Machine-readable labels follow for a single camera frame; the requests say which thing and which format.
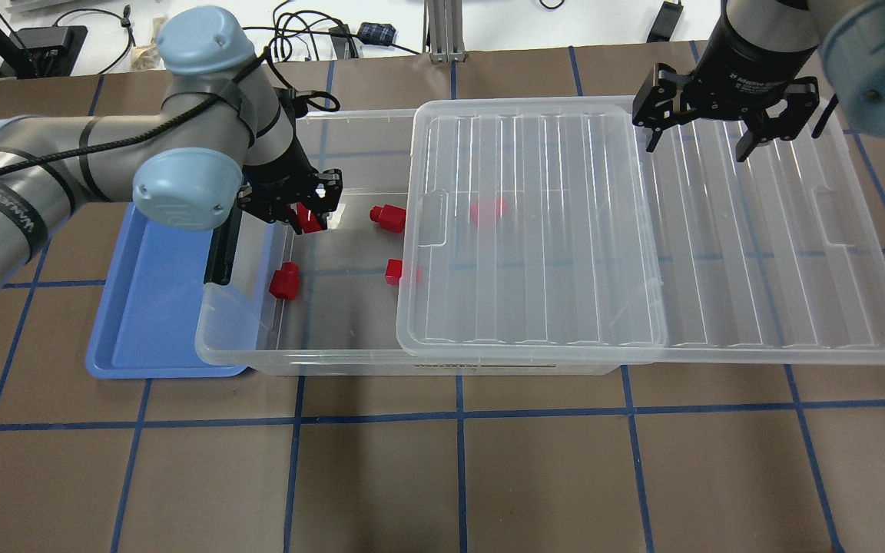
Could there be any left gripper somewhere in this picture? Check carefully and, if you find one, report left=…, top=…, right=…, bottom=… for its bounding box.
left=237, top=146, right=343, bottom=235

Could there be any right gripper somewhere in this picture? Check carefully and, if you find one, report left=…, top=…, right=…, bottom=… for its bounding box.
left=632, top=15, right=820, bottom=162

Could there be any red block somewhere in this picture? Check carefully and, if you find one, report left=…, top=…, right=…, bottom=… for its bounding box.
left=268, top=261, right=301, bottom=301
left=469, top=198, right=507, bottom=227
left=384, top=258, right=424, bottom=286
left=369, top=204, right=406, bottom=233
left=295, top=203, right=327, bottom=234

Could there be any clear plastic box lid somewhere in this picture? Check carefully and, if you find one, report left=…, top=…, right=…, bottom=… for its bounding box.
left=396, top=97, right=885, bottom=366

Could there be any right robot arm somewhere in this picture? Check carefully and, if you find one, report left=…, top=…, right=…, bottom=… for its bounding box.
left=631, top=1, right=885, bottom=162

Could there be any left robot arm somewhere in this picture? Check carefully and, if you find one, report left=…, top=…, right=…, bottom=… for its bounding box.
left=0, top=5, right=343, bottom=288

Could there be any clear plastic storage box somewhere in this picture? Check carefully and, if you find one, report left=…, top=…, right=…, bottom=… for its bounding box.
left=194, top=98, right=668, bottom=376

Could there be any red block under lid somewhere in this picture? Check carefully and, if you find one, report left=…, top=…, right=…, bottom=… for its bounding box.
left=469, top=198, right=507, bottom=227

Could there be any blue plastic tray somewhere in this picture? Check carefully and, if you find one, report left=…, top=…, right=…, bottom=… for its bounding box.
left=85, top=204, right=245, bottom=380

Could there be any black power adapter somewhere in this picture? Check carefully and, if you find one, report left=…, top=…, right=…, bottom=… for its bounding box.
left=645, top=1, right=684, bottom=43

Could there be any aluminium frame post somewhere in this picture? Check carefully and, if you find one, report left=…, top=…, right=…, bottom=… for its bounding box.
left=423, top=0, right=466, bottom=64

